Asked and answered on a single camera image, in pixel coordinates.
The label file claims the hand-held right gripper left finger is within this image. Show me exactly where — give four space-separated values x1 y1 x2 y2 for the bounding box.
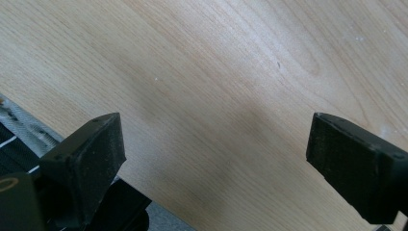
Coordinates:
38 112 127 229

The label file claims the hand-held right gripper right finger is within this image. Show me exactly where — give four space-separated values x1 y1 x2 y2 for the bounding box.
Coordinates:
305 112 408 225

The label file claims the dark cloth with white stripes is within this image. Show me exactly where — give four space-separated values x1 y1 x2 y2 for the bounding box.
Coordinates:
0 122 41 177

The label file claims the grey metal table edge rail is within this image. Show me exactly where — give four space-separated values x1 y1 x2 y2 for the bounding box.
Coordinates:
0 93 65 159

